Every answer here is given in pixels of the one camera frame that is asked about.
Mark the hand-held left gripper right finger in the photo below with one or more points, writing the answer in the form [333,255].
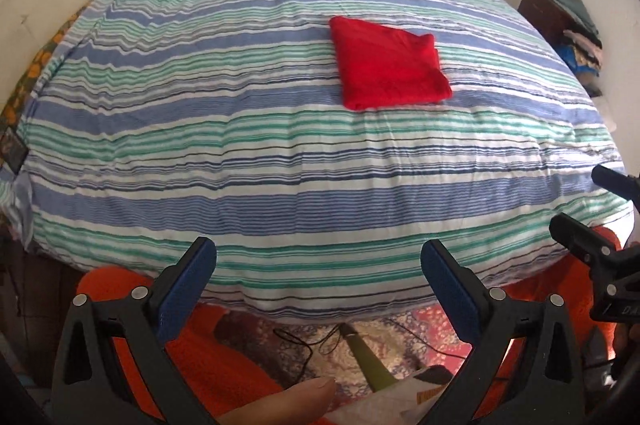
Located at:
[450,290]

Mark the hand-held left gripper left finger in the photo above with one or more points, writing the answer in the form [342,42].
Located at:
[185,290]

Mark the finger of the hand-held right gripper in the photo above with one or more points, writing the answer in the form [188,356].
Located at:
[612,182]
[580,237]

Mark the red sweater with white figure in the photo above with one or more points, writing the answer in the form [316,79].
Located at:
[390,65]

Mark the pile of folded clothes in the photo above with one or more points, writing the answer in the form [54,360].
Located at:
[582,50]

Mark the patterned floor rug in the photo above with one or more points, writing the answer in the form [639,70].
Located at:
[430,330]

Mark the orange cloth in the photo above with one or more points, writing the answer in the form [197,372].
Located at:
[200,365]

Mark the yellow-green flat object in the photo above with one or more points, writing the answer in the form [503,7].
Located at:
[370,360]

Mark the white paper bag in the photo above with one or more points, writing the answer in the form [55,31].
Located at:
[420,400]

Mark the person's bare foot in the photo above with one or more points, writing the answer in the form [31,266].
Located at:
[280,402]

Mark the blue green striped blanket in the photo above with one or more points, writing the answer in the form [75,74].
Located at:
[250,155]

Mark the dark wooden cabinet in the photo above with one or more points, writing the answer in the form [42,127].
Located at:
[537,15]

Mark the pale blue cloth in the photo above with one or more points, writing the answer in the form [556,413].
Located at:
[22,200]

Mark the orange floral bed sheet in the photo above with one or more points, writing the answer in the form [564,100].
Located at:
[30,75]

